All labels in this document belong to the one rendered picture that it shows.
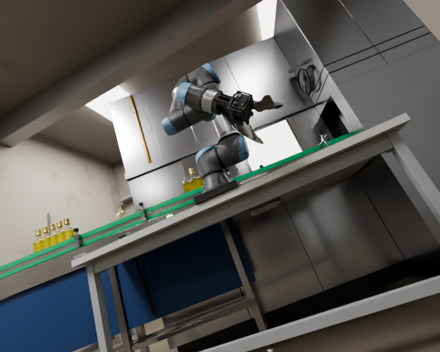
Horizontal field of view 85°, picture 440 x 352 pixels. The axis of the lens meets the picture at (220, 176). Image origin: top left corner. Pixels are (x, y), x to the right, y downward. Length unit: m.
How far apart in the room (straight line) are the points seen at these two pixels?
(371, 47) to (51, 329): 2.65
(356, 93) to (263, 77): 0.81
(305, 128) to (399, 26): 0.86
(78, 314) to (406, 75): 2.46
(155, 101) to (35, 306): 1.70
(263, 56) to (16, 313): 2.59
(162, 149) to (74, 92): 2.00
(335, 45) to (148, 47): 2.19
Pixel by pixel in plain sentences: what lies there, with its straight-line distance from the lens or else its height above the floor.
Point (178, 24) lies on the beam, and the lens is 3.40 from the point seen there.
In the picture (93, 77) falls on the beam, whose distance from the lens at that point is 3.69.
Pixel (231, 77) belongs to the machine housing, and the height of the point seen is 1.88.
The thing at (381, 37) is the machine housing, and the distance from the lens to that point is 2.11.
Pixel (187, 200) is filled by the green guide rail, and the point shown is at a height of 0.92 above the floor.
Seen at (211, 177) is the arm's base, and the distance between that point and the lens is 1.10.
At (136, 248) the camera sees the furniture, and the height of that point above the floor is 0.69.
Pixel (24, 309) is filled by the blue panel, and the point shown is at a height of 0.65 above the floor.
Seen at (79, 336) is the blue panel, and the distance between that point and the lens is 1.86.
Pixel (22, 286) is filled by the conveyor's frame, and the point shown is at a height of 0.79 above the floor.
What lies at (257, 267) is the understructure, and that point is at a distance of 1.76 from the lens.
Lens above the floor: 0.49
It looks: 19 degrees up
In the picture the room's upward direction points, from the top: 21 degrees counter-clockwise
